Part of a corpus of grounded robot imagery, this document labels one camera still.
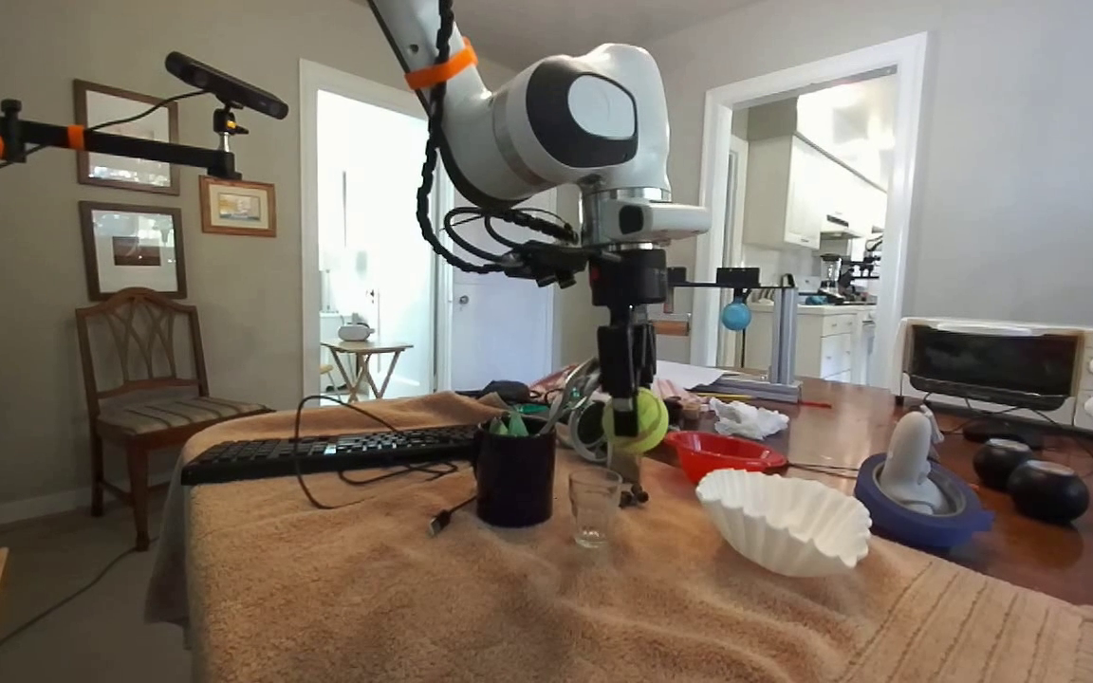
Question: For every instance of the black cup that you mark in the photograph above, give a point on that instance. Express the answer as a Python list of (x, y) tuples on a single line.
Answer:
[(513, 475)]

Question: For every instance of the green tape piece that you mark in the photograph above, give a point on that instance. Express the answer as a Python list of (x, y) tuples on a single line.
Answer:
[(513, 423)]

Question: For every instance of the framed picture lower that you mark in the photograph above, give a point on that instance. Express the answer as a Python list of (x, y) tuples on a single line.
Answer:
[(130, 247)]

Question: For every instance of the crumpled white tissue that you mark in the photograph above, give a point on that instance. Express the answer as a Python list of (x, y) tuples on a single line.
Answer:
[(739, 418)]

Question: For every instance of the small side table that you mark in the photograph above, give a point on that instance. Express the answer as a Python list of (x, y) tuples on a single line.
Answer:
[(364, 371)]

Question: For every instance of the tan towel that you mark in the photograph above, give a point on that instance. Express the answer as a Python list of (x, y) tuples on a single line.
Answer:
[(396, 582)]

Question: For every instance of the red bowl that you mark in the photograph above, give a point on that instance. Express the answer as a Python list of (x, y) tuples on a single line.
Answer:
[(701, 454)]

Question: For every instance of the blue bulb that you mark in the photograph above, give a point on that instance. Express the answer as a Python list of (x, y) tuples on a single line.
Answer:
[(739, 318)]

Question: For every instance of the small framed picture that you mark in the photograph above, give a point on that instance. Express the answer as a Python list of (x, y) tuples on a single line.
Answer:
[(236, 206)]

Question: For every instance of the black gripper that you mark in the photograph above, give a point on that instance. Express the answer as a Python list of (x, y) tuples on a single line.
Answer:
[(624, 284)]

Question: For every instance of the black round speaker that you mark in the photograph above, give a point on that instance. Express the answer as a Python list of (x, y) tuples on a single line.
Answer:
[(1050, 490), (995, 462)]

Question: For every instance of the wooden chair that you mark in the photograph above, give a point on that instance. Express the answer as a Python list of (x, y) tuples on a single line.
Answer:
[(145, 394)]

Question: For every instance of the white scalloped plate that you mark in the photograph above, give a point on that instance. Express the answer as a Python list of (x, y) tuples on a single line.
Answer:
[(785, 524)]

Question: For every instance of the framed picture upper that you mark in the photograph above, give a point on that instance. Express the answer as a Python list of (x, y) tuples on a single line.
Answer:
[(126, 117)]

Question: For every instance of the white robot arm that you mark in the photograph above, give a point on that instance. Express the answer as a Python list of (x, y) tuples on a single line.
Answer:
[(562, 172)]

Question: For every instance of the black camera on boom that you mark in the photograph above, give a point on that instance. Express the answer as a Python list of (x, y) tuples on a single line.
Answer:
[(19, 139)]

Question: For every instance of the black keyboard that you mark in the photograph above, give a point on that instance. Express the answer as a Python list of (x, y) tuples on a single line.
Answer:
[(328, 454)]

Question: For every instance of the metal frame stand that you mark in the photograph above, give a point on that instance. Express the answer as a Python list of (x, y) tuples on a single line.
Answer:
[(729, 279)]

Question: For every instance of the white headphones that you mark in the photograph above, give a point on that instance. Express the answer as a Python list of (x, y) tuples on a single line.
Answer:
[(582, 429)]

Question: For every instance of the clear small glass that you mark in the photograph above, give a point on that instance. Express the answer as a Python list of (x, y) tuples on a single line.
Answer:
[(589, 510)]

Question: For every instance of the white toaster oven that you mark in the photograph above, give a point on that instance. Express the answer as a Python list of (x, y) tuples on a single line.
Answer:
[(1013, 371)]

